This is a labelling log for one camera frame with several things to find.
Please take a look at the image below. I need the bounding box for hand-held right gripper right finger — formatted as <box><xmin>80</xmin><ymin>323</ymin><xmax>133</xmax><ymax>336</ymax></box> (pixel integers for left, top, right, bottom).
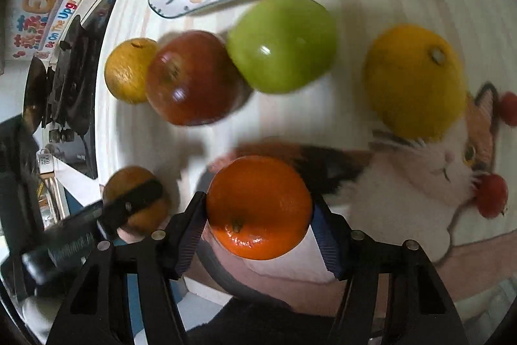
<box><xmin>311</xmin><ymin>203</ymin><xmax>471</xmax><ymax>345</ymax></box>

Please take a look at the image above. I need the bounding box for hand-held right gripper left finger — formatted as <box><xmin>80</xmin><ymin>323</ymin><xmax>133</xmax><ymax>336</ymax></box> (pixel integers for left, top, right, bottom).
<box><xmin>46</xmin><ymin>190</ymin><xmax>208</xmax><ymax>345</ymax></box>

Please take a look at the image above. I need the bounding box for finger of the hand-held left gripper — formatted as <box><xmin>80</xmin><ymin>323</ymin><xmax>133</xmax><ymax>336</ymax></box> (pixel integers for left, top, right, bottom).
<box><xmin>97</xmin><ymin>179</ymin><xmax>164</xmax><ymax>236</ymax></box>

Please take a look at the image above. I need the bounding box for brown round fruit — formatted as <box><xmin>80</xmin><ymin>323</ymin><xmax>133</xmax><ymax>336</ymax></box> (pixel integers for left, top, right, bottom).
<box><xmin>103</xmin><ymin>166</ymin><xmax>172</xmax><ymax>238</ymax></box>

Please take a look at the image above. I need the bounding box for bright orange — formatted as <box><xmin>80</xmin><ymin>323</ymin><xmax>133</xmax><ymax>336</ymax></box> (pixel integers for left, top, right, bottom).
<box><xmin>206</xmin><ymin>156</ymin><xmax>313</xmax><ymax>261</ymax></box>

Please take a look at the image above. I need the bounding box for yellow-green citrus fruit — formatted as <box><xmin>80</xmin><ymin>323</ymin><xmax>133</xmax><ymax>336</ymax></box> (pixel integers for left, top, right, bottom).
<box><xmin>104</xmin><ymin>38</ymin><xmax>160</xmax><ymax>104</ymax></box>

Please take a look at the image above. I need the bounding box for red apple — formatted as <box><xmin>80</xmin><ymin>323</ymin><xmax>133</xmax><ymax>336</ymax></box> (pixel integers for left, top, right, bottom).
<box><xmin>145</xmin><ymin>30</ymin><xmax>243</xmax><ymax>126</ymax></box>

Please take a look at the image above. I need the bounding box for red cherry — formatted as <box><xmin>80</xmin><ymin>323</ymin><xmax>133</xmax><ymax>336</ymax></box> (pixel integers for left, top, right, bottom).
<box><xmin>499</xmin><ymin>92</ymin><xmax>517</xmax><ymax>127</ymax></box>
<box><xmin>473</xmin><ymin>173</ymin><xmax>509</xmax><ymax>219</ymax></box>

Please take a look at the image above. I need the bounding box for large yellow citrus fruit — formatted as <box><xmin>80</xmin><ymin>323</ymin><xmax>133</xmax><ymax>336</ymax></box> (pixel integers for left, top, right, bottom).
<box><xmin>364</xmin><ymin>25</ymin><xmax>469</xmax><ymax>141</ymax></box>

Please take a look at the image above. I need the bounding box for large green apple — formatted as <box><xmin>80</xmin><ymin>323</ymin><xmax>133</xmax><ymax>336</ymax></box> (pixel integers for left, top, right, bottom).
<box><xmin>226</xmin><ymin>0</ymin><xmax>338</xmax><ymax>94</ymax></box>

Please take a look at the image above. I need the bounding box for striped cat print tablecloth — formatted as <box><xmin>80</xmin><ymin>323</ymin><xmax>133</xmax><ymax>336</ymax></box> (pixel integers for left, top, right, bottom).
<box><xmin>95</xmin><ymin>0</ymin><xmax>517</xmax><ymax>313</ymax></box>

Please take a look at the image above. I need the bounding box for dark frying pan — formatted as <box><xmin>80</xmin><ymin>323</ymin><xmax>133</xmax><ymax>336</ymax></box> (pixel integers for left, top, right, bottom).
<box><xmin>22</xmin><ymin>56</ymin><xmax>49</xmax><ymax>127</ymax></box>

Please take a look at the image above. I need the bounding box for black gas stove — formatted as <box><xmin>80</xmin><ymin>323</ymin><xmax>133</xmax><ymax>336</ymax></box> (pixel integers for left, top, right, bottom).
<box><xmin>42</xmin><ymin>0</ymin><xmax>122</xmax><ymax>180</ymax></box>

